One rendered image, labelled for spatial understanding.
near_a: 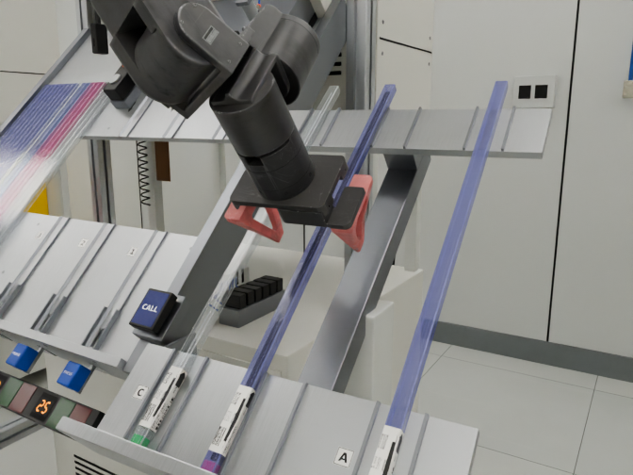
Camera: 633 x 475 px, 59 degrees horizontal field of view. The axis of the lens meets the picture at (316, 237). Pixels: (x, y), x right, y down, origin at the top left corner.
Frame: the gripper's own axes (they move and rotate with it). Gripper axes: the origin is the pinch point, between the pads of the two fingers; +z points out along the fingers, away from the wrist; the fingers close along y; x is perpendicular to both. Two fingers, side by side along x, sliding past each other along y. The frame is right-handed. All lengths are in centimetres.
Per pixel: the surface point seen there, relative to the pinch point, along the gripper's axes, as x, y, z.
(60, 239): -0.2, 49.0, 8.7
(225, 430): 21.6, -0.2, -0.9
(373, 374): 8.8, -6.2, 12.2
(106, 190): -34, 88, 37
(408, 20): -76, 16, 23
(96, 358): 16.7, 25.8, 6.6
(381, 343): 5.4, -6.3, 11.2
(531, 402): -54, -9, 166
